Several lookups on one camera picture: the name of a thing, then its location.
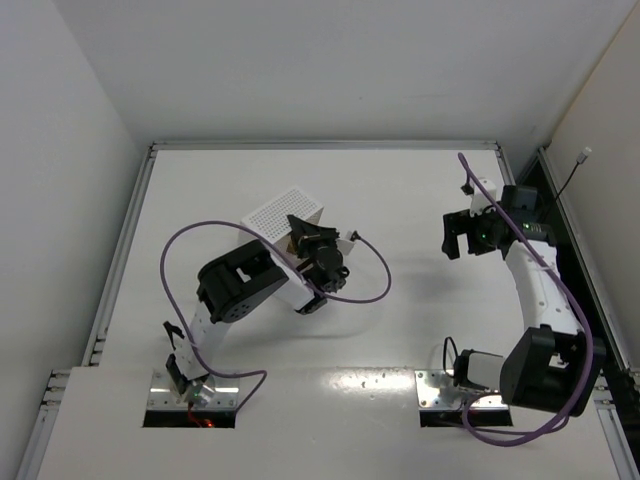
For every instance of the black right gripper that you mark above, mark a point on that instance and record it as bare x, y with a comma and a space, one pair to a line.
458, 230

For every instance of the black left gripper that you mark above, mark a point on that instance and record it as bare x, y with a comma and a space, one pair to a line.
310, 236

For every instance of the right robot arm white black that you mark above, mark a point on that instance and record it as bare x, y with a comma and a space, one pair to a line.
553, 361

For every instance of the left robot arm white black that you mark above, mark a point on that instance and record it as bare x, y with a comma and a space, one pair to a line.
231, 287

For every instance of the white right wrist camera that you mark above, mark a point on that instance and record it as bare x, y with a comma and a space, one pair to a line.
482, 198

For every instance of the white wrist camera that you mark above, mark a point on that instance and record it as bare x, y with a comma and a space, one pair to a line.
347, 241
482, 198

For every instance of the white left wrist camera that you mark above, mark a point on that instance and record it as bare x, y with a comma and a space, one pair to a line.
347, 241

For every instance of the aluminium table frame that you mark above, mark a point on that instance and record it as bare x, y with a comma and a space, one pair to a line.
340, 398

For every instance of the black cable white connector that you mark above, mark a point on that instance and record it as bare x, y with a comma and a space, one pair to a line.
579, 161

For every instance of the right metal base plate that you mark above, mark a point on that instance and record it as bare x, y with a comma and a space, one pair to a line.
436, 393

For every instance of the metal base plate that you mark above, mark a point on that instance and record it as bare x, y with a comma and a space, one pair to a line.
436, 393
214, 394

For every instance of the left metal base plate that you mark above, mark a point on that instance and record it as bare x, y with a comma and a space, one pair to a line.
214, 394

